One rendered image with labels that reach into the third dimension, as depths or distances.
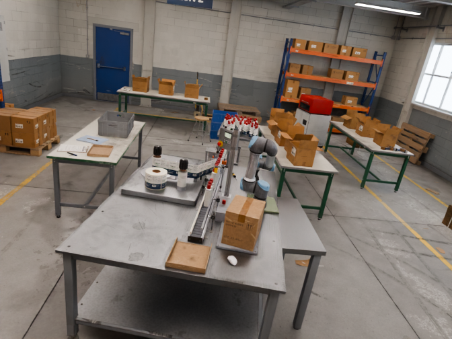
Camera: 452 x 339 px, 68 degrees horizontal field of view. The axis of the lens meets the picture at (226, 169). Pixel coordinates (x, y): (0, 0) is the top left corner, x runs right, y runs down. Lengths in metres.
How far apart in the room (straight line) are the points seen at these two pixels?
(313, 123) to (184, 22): 4.75
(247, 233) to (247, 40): 8.55
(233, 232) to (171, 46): 8.54
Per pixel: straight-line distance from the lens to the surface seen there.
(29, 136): 6.33
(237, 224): 2.38
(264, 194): 3.00
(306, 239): 2.82
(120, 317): 2.81
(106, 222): 2.71
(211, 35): 10.42
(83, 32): 11.00
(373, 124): 7.32
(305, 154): 4.57
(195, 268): 2.22
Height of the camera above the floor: 2.23
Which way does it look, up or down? 21 degrees down
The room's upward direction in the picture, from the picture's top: 8 degrees clockwise
